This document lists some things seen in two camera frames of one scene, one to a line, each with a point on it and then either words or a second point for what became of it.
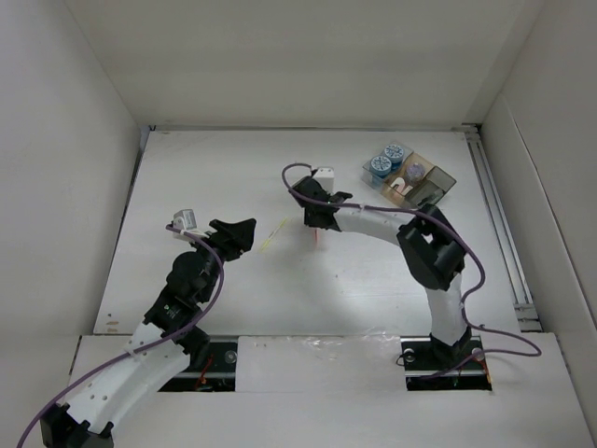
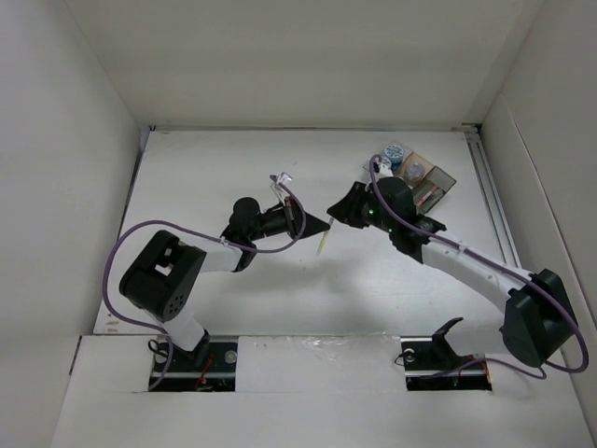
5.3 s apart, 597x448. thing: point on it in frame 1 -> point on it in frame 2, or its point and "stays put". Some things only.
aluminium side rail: x=525 y=308 stays put
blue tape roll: x=395 y=152 stays put
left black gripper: x=234 y=239 -> x=293 y=217
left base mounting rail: x=210 y=370 stays put
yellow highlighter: x=281 y=226 -> x=324 y=238
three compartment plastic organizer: x=402 y=176 stays put
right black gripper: x=308 y=218 -> x=346 y=209
